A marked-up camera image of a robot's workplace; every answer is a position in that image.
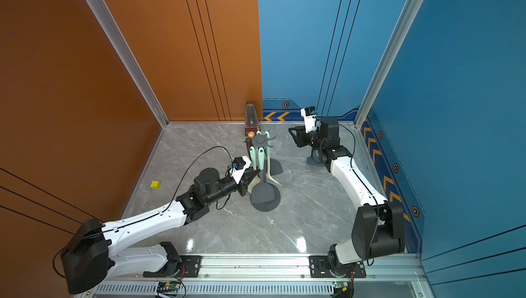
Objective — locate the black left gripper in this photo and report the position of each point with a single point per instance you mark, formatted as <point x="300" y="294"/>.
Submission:
<point x="245" y="179"/>

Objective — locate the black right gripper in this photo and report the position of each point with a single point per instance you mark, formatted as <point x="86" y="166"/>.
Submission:
<point x="301" y="136"/>

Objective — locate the grey kitchen utensil rack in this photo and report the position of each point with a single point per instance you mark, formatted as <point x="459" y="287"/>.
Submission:
<point x="263" y="140"/>

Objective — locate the grey turner mint handle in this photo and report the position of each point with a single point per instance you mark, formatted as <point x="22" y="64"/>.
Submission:
<point x="275" y="166"/>

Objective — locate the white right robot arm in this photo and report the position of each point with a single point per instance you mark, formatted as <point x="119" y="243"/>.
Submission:
<point x="379" y="226"/>

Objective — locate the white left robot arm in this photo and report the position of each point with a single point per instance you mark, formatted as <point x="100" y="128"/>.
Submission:
<point x="91" y="255"/>

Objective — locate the red wooden metronome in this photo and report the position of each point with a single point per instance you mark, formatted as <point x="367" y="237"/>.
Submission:
<point x="252" y="124"/>

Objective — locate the small yellow cube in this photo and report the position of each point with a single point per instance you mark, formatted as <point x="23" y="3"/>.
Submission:
<point x="155" y="185"/>

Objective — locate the green circuit board left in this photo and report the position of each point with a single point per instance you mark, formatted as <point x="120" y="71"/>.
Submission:
<point x="169" y="288"/>

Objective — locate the green circuit board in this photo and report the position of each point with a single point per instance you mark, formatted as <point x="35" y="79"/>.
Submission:
<point x="343" y="288"/>
<point x="169" y="288"/>

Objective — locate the green circuit board right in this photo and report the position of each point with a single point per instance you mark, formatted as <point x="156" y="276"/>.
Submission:
<point x="343" y="288"/>

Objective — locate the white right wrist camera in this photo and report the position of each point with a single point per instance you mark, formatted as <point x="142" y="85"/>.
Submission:
<point x="309" y="116"/>

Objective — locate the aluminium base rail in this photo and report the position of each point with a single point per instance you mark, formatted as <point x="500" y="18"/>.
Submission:
<point x="243" y="275"/>

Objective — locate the aluminium corner post right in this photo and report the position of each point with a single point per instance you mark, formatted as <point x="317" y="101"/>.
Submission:
<point x="397" y="38"/>

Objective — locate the aluminium corner post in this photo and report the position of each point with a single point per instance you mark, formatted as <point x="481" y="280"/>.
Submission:
<point x="111" y="29"/>
<point x="397" y="38"/>

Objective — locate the aluminium corner post left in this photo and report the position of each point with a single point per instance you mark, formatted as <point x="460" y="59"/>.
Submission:
<point x="111" y="29"/>

